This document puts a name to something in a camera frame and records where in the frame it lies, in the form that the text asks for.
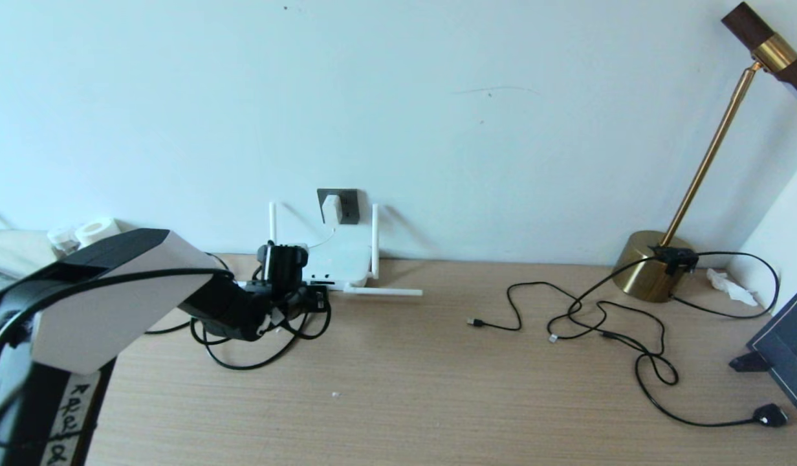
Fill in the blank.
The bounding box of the white router with antennas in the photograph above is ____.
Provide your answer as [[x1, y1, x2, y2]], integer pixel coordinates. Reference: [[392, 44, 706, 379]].
[[268, 203, 424, 298]]

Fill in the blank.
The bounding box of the white paper roll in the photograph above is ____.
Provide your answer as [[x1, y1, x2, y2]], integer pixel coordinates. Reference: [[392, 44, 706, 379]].
[[74, 219, 122, 248]]

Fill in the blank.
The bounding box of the black usb charging cable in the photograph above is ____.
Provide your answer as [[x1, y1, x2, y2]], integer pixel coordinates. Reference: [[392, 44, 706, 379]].
[[468, 282, 633, 344]]

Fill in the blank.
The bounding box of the grey wall socket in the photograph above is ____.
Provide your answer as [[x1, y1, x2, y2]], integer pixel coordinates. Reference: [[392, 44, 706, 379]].
[[316, 188, 360, 225]]

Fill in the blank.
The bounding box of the brass desk lamp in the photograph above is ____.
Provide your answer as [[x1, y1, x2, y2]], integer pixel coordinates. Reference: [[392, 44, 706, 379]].
[[612, 0, 797, 304]]

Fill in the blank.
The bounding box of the black ethernet cable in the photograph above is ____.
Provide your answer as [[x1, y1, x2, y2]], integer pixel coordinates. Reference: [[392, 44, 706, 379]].
[[145, 252, 234, 335]]

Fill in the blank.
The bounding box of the white adapter cable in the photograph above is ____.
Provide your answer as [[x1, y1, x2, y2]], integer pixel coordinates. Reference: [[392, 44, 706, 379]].
[[307, 226, 338, 254]]

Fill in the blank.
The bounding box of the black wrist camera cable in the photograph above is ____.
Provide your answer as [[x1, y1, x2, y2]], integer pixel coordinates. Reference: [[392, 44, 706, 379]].
[[190, 301, 333, 372]]

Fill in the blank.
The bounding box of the black cable bundle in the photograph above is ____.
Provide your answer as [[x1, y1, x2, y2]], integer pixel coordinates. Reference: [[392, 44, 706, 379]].
[[565, 249, 791, 430]]

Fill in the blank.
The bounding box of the crumpled white tissue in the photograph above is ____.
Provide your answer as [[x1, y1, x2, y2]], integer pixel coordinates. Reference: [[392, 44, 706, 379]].
[[707, 269, 759, 308]]

